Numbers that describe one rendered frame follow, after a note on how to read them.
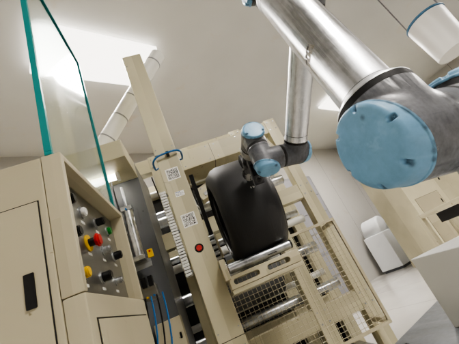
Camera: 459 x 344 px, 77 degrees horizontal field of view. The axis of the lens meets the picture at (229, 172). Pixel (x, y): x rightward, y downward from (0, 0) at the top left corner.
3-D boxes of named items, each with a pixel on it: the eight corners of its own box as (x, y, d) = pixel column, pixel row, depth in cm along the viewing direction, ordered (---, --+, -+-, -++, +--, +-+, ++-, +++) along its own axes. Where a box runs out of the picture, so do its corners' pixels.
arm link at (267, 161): (289, 160, 106) (275, 136, 112) (260, 167, 102) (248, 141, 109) (282, 175, 113) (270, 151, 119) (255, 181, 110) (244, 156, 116)
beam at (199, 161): (183, 170, 194) (176, 152, 200) (186, 185, 217) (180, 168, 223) (264, 142, 206) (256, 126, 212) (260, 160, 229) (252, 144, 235)
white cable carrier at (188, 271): (186, 277, 142) (158, 192, 161) (186, 278, 147) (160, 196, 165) (194, 273, 143) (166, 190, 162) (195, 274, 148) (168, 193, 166)
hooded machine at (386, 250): (395, 267, 699) (367, 221, 746) (416, 260, 663) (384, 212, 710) (384, 274, 659) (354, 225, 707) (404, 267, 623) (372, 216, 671)
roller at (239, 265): (227, 273, 141) (229, 276, 136) (224, 264, 140) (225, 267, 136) (290, 246, 147) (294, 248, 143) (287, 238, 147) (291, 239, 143)
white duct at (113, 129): (74, 166, 195) (149, 47, 245) (82, 175, 206) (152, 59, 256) (91, 172, 193) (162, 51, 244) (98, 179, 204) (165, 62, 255)
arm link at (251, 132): (246, 140, 108) (237, 122, 113) (245, 160, 119) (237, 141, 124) (270, 134, 110) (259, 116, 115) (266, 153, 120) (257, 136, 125)
